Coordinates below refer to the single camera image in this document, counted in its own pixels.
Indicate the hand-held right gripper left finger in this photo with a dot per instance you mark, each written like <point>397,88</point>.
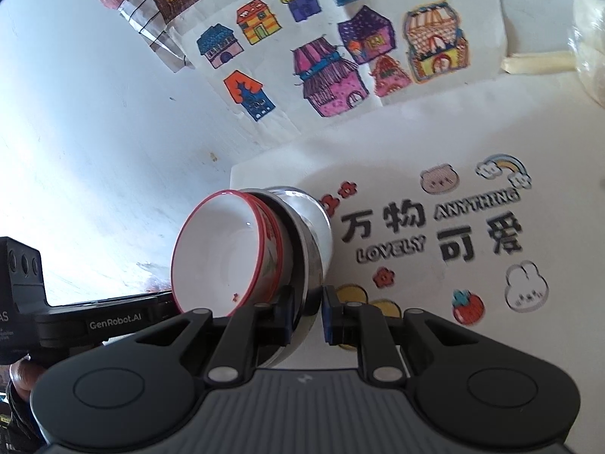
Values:
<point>283,314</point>

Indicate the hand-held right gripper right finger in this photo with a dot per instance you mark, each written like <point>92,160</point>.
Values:
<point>328,314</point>

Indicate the stainless steel bowl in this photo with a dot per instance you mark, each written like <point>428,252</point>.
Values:
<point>312,231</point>

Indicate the white bowl flower print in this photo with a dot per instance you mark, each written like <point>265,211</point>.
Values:
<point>212,255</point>

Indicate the person's left hand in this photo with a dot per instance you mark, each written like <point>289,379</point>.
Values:
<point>23,378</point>

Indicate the printed cartoon tablecloth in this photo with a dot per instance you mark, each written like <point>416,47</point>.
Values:
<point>401,151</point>

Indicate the colourful houses drawing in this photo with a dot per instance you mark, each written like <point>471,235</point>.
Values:
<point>283,47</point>

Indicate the plastic bag of steamed buns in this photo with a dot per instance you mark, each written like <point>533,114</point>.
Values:
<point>591,47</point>

